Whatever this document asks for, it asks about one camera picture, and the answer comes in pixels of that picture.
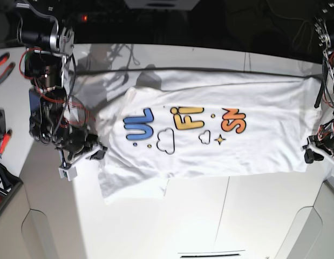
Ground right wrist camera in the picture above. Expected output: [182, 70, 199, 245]
[58, 163, 78, 181]

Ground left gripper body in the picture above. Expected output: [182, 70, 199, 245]
[302, 136, 334, 165]

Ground white cable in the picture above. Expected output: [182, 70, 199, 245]
[290, 16, 323, 54]

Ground black power strip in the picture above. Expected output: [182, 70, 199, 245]
[74, 13, 156, 24]

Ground orange handled tool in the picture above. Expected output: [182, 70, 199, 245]
[0, 129, 12, 159]

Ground white printed t-shirt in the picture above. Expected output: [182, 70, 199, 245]
[75, 71, 321, 204]

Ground orange grey pliers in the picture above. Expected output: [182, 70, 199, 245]
[0, 52, 16, 84]

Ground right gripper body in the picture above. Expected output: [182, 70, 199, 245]
[57, 144, 108, 166]

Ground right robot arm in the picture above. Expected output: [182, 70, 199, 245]
[15, 1, 107, 170]

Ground white box at top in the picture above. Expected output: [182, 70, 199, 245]
[124, 0, 200, 11]

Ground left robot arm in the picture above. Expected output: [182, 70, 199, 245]
[302, 1, 334, 164]

